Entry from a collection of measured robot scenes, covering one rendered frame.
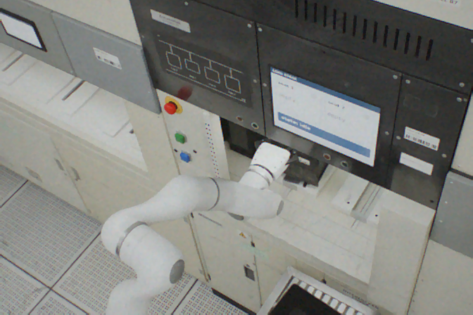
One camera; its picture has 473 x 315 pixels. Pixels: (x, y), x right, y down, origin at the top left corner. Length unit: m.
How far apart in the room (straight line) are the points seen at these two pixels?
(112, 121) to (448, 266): 1.46
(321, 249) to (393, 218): 0.56
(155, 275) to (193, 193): 0.21
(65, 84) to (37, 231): 0.97
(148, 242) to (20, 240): 2.06
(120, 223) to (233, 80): 0.46
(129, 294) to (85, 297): 1.67
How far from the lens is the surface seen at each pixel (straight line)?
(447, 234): 1.60
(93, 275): 3.18
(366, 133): 1.44
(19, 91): 2.86
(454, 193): 1.46
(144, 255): 1.41
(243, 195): 1.65
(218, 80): 1.61
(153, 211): 1.44
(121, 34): 1.78
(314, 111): 1.48
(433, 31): 1.18
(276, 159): 1.85
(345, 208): 2.12
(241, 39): 1.45
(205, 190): 1.49
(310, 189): 2.17
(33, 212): 3.51
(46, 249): 3.35
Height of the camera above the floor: 2.68
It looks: 50 degrees down
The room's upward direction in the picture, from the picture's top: 8 degrees counter-clockwise
